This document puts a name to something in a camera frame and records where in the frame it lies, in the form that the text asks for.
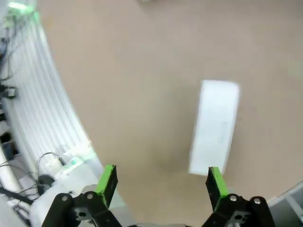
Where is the white slatted table side panel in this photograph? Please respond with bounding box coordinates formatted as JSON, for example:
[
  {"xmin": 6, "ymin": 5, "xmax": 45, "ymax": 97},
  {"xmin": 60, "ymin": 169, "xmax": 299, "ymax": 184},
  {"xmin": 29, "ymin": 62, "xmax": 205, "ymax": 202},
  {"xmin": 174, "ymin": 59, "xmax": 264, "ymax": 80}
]
[{"xmin": 0, "ymin": 17, "xmax": 104, "ymax": 171}]

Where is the white rectangular cardboard box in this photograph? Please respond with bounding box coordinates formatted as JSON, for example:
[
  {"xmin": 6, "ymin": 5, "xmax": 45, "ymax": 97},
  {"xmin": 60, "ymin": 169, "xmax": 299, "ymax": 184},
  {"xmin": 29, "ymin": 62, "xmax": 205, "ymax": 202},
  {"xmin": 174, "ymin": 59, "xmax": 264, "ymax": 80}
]
[{"xmin": 188, "ymin": 79, "xmax": 241, "ymax": 177}]

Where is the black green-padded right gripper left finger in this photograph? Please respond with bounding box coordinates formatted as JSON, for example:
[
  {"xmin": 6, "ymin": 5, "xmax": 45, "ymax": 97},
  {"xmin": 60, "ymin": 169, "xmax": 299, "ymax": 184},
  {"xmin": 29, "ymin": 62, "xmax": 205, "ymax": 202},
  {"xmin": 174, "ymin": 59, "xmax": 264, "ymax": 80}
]
[{"xmin": 42, "ymin": 164, "xmax": 124, "ymax": 227}]

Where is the grey metal frame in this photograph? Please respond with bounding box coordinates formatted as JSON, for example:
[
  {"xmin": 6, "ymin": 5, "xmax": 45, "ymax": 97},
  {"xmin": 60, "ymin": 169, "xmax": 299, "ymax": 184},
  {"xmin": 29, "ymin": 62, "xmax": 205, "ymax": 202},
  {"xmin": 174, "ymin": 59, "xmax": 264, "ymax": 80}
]
[{"xmin": 267, "ymin": 179, "xmax": 303, "ymax": 227}]

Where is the thick black floor cable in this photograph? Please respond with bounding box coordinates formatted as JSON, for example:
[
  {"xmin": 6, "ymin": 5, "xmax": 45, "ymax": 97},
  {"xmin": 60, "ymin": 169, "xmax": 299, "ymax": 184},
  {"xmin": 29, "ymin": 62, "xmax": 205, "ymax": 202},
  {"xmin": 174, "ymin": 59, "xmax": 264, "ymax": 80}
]
[{"xmin": 0, "ymin": 186, "xmax": 34, "ymax": 205}]

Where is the thin black cable loop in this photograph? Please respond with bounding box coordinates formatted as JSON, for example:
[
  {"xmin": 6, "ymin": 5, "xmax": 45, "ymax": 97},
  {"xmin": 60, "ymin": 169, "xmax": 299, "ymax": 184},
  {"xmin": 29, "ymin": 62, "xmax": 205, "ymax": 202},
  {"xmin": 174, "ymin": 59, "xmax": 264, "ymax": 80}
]
[{"xmin": 36, "ymin": 152, "xmax": 67, "ymax": 181}]

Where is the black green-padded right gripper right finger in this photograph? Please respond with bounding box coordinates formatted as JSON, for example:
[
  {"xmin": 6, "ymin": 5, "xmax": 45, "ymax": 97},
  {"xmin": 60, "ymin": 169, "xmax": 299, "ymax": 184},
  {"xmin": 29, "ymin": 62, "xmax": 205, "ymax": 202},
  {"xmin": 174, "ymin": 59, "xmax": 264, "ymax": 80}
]
[{"xmin": 201, "ymin": 166, "xmax": 276, "ymax": 227}]

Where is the white pipe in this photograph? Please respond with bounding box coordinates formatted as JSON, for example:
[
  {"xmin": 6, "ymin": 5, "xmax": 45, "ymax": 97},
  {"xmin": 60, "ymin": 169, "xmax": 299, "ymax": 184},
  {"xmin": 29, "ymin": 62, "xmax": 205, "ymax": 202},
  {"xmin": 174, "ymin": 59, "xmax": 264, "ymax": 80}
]
[{"xmin": 0, "ymin": 144, "xmax": 21, "ymax": 192}]

